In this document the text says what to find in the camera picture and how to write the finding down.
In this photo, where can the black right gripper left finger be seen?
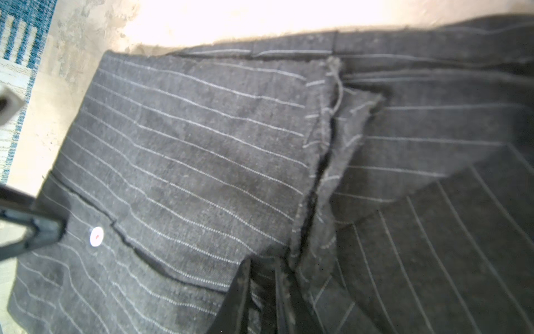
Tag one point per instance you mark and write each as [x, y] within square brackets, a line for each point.
[233, 315]

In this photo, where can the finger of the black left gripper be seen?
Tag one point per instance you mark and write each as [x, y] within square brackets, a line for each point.
[42, 228]

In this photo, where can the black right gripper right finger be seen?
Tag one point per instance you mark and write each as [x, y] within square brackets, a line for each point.
[292, 312]

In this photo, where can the dark grey striped shirt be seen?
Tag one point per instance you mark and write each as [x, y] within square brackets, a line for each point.
[390, 171]

